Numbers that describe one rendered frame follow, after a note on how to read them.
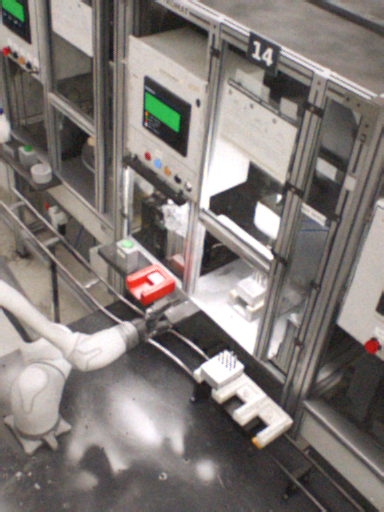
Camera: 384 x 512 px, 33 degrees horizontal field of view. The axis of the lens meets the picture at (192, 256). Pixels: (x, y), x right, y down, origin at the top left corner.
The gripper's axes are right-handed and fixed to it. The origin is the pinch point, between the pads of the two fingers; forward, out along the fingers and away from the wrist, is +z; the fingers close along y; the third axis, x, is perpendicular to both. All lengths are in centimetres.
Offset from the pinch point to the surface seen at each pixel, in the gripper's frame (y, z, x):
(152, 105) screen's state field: 53, 18, 44
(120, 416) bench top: -44, -24, 0
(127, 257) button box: -12.1, 8.4, 43.2
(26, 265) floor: -112, 20, 164
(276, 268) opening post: 22.4, 22.4, -20.3
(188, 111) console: 59, 19, 27
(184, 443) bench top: -44, -12, -23
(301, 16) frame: 88, 52, 14
